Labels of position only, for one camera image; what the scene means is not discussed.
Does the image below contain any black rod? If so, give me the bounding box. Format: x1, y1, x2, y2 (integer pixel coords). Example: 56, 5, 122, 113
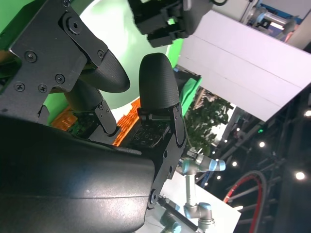
157, 194, 202, 233

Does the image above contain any white table board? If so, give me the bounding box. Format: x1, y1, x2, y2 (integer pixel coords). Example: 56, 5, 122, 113
155, 169, 242, 233

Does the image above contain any red hose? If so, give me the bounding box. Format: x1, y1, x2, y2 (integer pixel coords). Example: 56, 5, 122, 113
223, 173, 264, 233

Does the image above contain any pale grey-green bowl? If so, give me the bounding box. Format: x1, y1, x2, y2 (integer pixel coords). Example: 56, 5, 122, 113
80, 0, 175, 110

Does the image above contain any orange wicker basket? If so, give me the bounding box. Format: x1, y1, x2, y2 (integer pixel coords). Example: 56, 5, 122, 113
51, 99, 142, 146

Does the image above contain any green tablecloth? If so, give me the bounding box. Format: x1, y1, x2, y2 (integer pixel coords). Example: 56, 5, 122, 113
0, 0, 203, 124

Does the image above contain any thick black hose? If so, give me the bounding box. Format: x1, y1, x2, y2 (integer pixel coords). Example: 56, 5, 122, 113
242, 169, 271, 233

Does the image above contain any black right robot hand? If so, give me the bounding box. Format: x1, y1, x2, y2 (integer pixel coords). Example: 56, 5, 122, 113
0, 0, 187, 233

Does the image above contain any green leafy plant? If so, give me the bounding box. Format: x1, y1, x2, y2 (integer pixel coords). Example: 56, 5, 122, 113
184, 89, 234, 156

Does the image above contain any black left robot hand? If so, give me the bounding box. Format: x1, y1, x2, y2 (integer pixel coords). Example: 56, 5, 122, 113
128, 0, 212, 48

